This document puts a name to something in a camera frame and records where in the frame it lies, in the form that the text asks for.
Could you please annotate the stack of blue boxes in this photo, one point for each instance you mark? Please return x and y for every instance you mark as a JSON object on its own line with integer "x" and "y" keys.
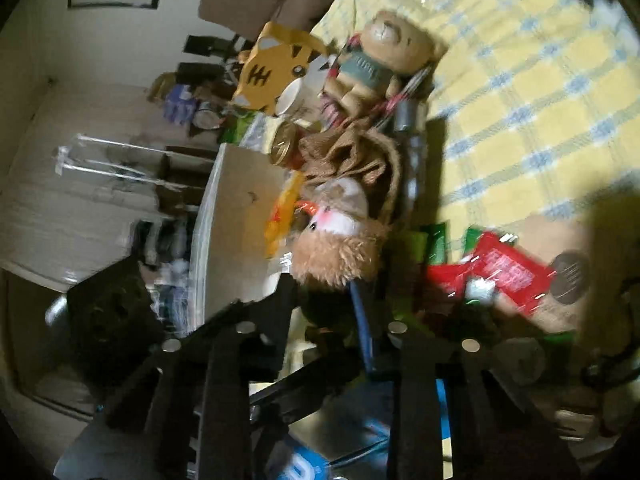
{"x": 180, "y": 105}

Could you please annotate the brown paper packet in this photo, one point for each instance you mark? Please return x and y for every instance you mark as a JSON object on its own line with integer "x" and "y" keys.
{"x": 550, "y": 230}

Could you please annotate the red can with gold lid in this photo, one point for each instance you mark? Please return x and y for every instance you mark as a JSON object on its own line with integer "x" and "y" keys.
{"x": 284, "y": 142}

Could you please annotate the red foil packet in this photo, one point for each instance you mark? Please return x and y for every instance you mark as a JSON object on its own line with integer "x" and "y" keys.
{"x": 510, "y": 270}

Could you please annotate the yellow snack packet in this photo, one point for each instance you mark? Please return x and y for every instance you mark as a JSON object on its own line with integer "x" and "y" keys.
{"x": 280, "y": 215}

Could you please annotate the tiger-shaped box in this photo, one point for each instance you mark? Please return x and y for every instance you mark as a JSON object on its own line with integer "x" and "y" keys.
{"x": 270, "y": 70}

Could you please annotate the yellow checked tablecloth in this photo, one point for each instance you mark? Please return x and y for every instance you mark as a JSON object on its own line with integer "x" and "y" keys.
{"x": 525, "y": 85}

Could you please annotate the white storage box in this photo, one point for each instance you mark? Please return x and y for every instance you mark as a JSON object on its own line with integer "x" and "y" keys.
{"x": 235, "y": 240}

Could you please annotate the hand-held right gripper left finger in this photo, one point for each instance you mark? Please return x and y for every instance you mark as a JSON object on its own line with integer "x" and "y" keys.
{"x": 270, "y": 320}

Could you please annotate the green sachet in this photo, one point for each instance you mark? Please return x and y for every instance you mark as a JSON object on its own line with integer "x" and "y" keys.
{"x": 436, "y": 242}
{"x": 472, "y": 237}

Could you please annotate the brown plush toy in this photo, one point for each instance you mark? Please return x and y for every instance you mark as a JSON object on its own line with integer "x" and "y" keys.
{"x": 335, "y": 255}

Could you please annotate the brown bear figurine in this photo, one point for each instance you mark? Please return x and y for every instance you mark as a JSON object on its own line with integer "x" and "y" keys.
{"x": 385, "y": 40}

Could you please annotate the white pole rack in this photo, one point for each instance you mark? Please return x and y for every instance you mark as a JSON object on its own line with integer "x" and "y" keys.
{"x": 67, "y": 160}

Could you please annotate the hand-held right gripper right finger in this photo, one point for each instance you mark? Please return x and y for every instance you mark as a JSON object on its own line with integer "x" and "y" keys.
{"x": 362, "y": 330}

